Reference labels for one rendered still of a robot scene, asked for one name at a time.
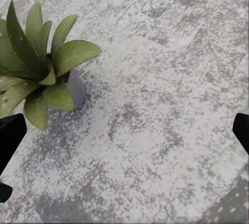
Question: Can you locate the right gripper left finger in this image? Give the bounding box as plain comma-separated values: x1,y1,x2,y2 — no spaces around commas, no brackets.
0,113,27,175

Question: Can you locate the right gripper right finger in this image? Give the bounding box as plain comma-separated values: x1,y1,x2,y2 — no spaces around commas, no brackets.
232,113,249,155

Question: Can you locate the insectifuge atomizer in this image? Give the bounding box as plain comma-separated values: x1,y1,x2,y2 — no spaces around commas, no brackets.
0,182,12,203

